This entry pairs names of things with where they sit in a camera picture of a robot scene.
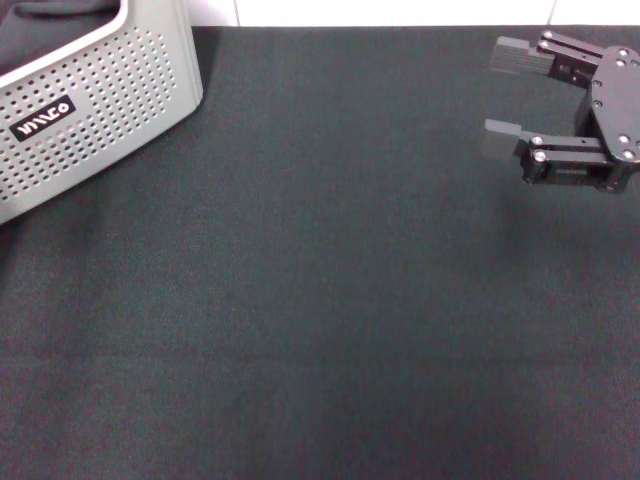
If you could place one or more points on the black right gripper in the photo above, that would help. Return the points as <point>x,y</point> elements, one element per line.
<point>617,105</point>

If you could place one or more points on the black tablecloth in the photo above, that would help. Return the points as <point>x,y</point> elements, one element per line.
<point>320,280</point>

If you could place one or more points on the grey perforated storage box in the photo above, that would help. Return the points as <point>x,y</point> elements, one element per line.
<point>115,75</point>

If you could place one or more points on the black cloth lining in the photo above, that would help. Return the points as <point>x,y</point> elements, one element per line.
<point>45,30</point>

